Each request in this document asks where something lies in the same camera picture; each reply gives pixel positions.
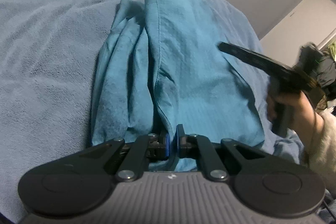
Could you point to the cream sleeve forearm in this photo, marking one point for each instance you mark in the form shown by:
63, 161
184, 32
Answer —
321, 156

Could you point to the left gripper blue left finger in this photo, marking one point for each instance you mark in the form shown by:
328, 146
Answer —
146, 149

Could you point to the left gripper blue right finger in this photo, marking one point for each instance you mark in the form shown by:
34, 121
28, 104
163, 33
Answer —
202, 150

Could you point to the person's right hand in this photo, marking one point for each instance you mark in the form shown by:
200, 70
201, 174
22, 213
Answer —
305, 121

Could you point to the light blue bed blanket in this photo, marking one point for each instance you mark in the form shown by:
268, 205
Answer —
48, 57

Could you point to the teal garment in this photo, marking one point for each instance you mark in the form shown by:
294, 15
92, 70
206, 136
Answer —
160, 66

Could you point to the pile of dark clothes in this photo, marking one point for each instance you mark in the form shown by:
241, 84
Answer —
320, 66

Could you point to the white door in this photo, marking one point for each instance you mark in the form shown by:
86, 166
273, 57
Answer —
310, 21

